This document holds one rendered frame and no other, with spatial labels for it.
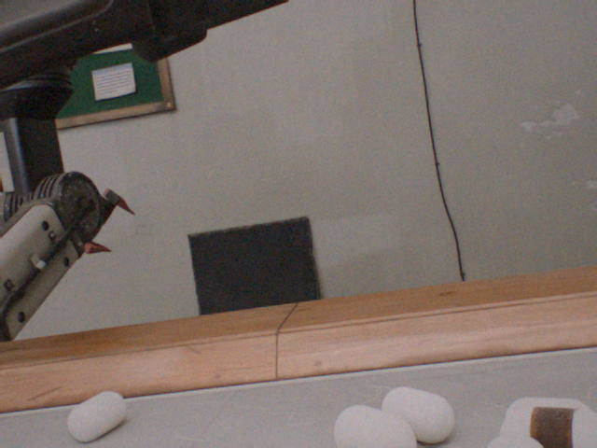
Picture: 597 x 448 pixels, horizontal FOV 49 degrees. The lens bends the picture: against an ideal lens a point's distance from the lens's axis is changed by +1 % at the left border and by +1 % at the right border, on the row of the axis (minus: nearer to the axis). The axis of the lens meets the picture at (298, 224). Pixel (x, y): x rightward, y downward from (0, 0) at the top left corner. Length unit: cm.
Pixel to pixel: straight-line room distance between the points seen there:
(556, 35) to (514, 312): 204
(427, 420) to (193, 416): 14
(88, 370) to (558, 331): 28
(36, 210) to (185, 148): 149
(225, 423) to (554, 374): 16
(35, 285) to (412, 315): 60
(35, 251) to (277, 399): 60
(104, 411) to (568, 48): 218
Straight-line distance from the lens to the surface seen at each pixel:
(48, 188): 99
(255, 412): 34
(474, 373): 36
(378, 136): 229
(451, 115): 231
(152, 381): 41
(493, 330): 38
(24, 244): 89
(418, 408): 27
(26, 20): 54
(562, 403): 26
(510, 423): 24
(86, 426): 35
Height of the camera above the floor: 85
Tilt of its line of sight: 3 degrees down
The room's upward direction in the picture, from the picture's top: 9 degrees counter-clockwise
